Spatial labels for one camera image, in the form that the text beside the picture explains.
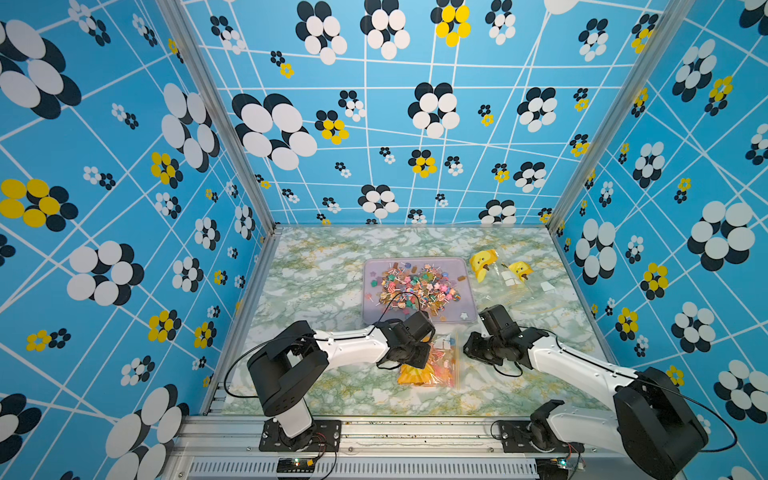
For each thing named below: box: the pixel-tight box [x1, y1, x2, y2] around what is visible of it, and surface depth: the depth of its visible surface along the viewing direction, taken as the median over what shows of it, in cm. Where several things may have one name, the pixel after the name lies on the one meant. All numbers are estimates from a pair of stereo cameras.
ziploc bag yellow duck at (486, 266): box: [469, 248, 504, 286], surface depth 101 cm
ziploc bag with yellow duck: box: [500, 259, 559, 296], surface depth 101 cm
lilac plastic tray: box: [362, 257, 479, 324], surface depth 101 cm
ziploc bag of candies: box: [397, 333, 460, 388], surface depth 85 cm
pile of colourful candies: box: [379, 262, 462, 317], surface depth 100 cm
